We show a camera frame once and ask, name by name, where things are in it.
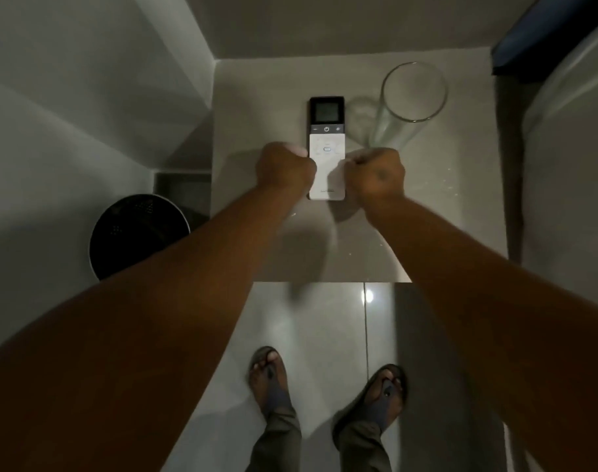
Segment person's right hand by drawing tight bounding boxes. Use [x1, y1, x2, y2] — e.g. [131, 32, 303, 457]
[345, 147, 407, 204]

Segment person's left hand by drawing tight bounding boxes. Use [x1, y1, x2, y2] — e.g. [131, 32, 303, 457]
[256, 141, 318, 194]

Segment person's right forearm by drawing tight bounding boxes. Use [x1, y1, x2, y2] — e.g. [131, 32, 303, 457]
[365, 194, 598, 472]

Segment person's left forearm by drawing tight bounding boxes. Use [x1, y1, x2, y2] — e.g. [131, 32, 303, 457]
[0, 184, 305, 472]

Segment white remote control with display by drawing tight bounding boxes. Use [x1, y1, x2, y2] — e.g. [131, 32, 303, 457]
[307, 96, 346, 201]

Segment clear drinking glass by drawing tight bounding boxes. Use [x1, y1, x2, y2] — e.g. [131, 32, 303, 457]
[369, 62, 449, 151]

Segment black round waste bin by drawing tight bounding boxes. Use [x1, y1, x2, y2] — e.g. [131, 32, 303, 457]
[89, 193, 191, 283]

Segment dark blue pillow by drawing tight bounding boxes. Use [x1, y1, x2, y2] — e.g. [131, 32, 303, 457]
[491, 0, 598, 78]

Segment person's left sandal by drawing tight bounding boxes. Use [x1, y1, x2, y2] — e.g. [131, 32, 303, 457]
[248, 346, 293, 419]

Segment person's sandal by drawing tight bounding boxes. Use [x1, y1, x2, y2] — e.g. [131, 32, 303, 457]
[330, 364, 409, 450]
[248, 346, 293, 419]

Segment person's right sandal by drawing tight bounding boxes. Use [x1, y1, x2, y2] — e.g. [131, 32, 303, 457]
[330, 364, 409, 450]

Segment grey-green trousers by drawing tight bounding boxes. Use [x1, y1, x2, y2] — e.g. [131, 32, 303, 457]
[244, 405, 394, 472]

